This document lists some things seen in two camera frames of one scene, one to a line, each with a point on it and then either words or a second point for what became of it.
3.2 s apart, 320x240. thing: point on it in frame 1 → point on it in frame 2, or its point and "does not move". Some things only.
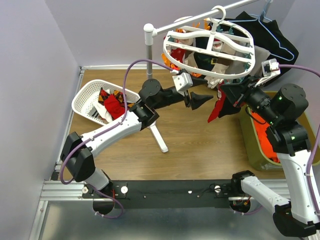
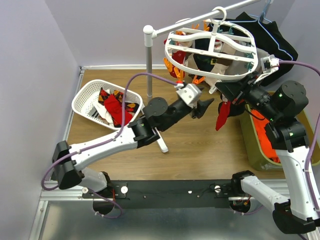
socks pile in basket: x=110 y=106 does not move
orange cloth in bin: x=262 y=125 does not move
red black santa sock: x=219 y=103 → x=226 y=109
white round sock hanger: x=211 y=48 does not move
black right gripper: x=236 y=92 does not move
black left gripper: x=197 y=100 → x=201 y=107
